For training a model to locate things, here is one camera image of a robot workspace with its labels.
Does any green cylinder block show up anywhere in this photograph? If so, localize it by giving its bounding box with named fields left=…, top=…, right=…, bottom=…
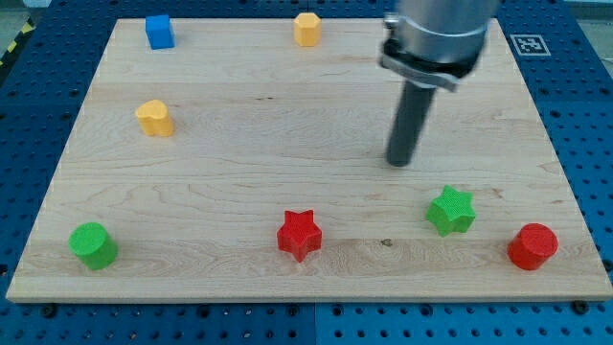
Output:
left=68, top=222, right=118, bottom=270

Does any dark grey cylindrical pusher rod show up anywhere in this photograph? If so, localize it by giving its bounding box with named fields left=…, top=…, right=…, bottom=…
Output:
left=386, top=81, right=436, bottom=167

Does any yellow black hazard tape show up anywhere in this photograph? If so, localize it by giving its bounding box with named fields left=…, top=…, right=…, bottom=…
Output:
left=1, top=17, right=35, bottom=69

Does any white fiducial marker tag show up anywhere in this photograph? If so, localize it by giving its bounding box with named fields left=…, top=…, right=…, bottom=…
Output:
left=511, top=34, right=551, bottom=57

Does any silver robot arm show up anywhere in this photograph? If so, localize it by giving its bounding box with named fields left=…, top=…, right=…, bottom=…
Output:
left=379, top=0, right=501, bottom=167

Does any blue cube block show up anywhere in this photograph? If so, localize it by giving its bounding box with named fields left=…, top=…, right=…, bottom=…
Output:
left=145, top=14, right=175, bottom=50

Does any red star block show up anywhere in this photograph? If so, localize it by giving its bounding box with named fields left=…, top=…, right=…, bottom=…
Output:
left=277, top=210, right=323, bottom=263

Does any red cylinder block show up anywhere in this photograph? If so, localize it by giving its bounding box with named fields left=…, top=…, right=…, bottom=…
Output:
left=507, top=223, right=559, bottom=270

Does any yellow heart block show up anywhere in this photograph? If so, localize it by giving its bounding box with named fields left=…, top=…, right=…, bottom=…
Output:
left=135, top=99, right=174, bottom=137

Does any green star block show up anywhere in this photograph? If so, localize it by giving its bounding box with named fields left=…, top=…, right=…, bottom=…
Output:
left=426, top=185, right=476, bottom=237

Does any yellow hexagon block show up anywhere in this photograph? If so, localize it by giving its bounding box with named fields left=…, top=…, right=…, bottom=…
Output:
left=293, top=12, right=322, bottom=47

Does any light wooden board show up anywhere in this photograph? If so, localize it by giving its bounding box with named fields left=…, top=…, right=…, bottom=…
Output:
left=7, top=19, right=612, bottom=304

